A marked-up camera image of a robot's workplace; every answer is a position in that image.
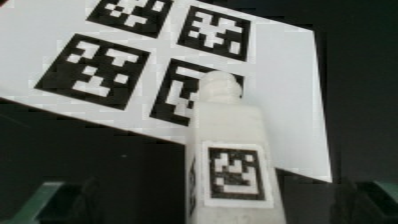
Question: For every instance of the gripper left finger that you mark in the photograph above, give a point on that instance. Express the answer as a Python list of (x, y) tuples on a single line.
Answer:
[(62, 204)]

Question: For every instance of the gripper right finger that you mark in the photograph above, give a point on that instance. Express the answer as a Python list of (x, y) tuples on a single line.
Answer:
[(364, 203)]

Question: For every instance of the white leg with tag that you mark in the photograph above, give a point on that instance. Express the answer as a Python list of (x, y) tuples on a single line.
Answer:
[(232, 195)]

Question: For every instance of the white marker tag sheet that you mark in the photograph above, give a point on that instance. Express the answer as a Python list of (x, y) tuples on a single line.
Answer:
[(103, 58)]

